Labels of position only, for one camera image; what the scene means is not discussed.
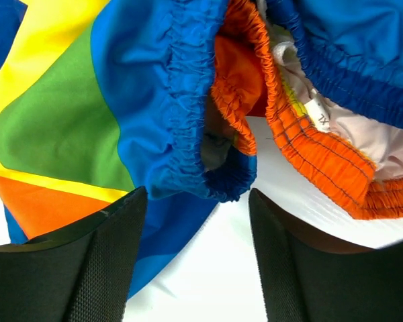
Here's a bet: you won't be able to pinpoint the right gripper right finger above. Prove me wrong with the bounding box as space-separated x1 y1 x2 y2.
249 189 403 321

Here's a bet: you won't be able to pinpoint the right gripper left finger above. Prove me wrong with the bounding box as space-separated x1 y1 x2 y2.
0 188 147 321

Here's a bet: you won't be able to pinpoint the rainbow striped shorts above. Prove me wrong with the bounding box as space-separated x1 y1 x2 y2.
0 1 403 294

